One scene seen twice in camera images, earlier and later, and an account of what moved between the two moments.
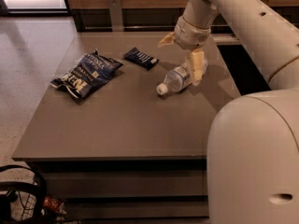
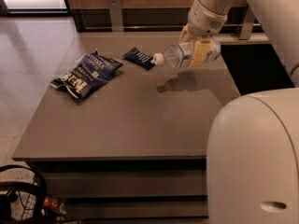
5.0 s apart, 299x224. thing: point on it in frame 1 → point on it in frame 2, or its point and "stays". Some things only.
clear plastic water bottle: x=179 y=77 → x=184 y=53
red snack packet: x=52 y=203 stays
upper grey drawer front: x=128 y=183 stays
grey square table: x=113 y=149 stays
